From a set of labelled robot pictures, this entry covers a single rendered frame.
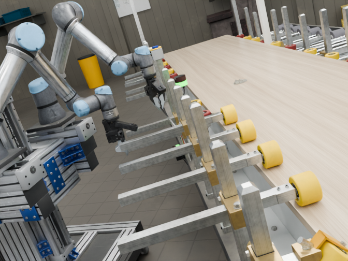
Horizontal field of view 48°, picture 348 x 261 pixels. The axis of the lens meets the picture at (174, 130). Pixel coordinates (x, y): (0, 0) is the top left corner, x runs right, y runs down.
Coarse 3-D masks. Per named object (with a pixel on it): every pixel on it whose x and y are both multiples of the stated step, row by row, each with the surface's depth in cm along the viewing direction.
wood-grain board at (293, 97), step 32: (192, 64) 333; (224, 64) 295; (256, 64) 264; (288, 64) 240; (320, 64) 219; (224, 96) 213; (256, 96) 197; (288, 96) 183; (320, 96) 171; (224, 128) 169; (256, 128) 157; (288, 128) 148; (320, 128) 140; (288, 160) 125; (320, 160) 119; (320, 224) 91
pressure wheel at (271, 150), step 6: (258, 144) 123; (264, 144) 121; (270, 144) 121; (276, 144) 120; (258, 150) 125; (264, 150) 120; (270, 150) 120; (276, 150) 119; (264, 156) 120; (270, 156) 119; (276, 156) 119; (282, 156) 120; (264, 162) 123; (270, 162) 120; (276, 162) 120; (282, 162) 121
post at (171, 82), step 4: (168, 80) 191; (172, 80) 191; (168, 84) 191; (172, 84) 191; (172, 92) 192; (172, 96) 193; (176, 104) 194; (176, 108) 195; (176, 112) 198; (180, 116) 197; (184, 140) 203
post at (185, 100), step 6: (186, 96) 143; (186, 102) 143; (186, 108) 144; (186, 114) 144; (186, 120) 146; (192, 120) 145; (192, 126) 146; (192, 132) 147; (198, 156) 150; (198, 162) 153; (204, 180) 153; (210, 186) 154; (210, 192) 155
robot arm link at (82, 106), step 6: (90, 96) 182; (96, 96) 182; (78, 102) 178; (84, 102) 178; (90, 102) 179; (96, 102) 181; (78, 108) 177; (84, 108) 178; (90, 108) 179; (96, 108) 182; (78, 114) 179; (84, 114) 179
